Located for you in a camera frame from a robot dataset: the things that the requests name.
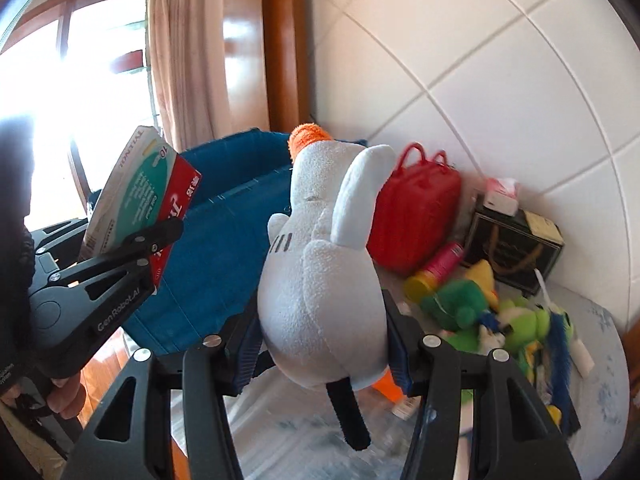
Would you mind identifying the red green medicine box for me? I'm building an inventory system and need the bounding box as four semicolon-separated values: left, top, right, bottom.
79;125;203;291

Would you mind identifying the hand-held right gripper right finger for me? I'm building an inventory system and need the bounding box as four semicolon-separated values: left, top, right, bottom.
380;287;583;480

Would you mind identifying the beige curtain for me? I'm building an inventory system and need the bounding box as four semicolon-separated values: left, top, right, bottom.
146;0;271;154

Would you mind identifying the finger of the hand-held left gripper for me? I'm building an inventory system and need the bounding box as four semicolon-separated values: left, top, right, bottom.
30;218;92;272
51;218;185;302

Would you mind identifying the dark gift box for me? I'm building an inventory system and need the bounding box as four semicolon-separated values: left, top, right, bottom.
462;205;565;297

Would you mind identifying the pink white small pack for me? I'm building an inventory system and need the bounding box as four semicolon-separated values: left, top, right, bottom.
482;177;524;216

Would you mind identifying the blue fuzzy duster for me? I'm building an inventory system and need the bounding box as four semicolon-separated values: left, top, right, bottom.
542;310;584;439

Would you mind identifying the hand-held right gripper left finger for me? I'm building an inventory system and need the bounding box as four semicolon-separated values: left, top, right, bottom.
60;310;264;480

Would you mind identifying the blue plastic crate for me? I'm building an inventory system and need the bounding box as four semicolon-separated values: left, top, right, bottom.
89;127;369;361

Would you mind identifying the white goose plush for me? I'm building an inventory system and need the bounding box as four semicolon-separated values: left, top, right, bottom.
256;124;399;454

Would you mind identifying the wooden framed window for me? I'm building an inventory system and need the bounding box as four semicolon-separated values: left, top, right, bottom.
0;0;156;234

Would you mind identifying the wooden wall post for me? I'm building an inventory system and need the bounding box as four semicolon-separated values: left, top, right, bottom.
261;0;312;134

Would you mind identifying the red plastic carry case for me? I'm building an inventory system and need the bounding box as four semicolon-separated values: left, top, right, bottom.
366;142;463;276

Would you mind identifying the small blue white toy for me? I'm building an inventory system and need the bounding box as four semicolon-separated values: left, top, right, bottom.
477;310;506;349

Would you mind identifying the pink bottle with yellow cap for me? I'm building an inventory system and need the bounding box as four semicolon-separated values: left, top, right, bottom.
402;241;466;304

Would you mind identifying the person's left hand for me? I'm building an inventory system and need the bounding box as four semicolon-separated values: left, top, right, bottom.
47;374;89;421

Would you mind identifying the dark green plush toy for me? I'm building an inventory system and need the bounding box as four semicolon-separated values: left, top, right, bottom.
419;259;501;334

